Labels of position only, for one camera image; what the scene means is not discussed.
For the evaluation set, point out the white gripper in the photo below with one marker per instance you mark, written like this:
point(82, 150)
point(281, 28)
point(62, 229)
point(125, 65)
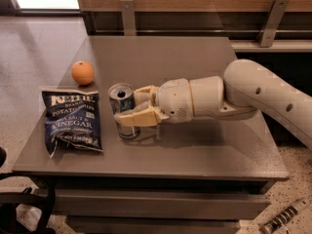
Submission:
point(173, 98)

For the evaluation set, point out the silver blue redbull can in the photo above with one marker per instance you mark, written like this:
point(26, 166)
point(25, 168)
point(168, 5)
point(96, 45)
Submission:
point(121, 97)

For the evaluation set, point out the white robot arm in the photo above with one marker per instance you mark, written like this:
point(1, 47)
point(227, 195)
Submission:
point(244, 88)

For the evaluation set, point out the blue kettle chip bag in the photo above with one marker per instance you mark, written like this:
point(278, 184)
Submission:
point(71, 119)

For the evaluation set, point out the orange fruit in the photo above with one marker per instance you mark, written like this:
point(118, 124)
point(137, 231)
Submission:
point(82, 73)

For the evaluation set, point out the grey drawer front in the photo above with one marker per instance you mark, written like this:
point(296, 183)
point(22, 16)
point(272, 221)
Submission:
point(158, 204)

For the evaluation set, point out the striped tube on floor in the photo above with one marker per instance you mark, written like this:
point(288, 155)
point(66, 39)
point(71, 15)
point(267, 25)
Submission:
point(281, 219)

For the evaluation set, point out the left metal wall bracket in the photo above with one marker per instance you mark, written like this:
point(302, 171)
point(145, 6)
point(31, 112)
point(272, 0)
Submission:
point(128, 17)

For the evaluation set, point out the metal wall bracket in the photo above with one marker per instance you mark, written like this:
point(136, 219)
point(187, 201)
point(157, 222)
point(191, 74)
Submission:
point(274, 17)
point(128, 17)

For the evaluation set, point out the right metal wall bracket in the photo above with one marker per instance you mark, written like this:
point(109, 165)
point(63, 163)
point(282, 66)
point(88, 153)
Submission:
point(274, 17)

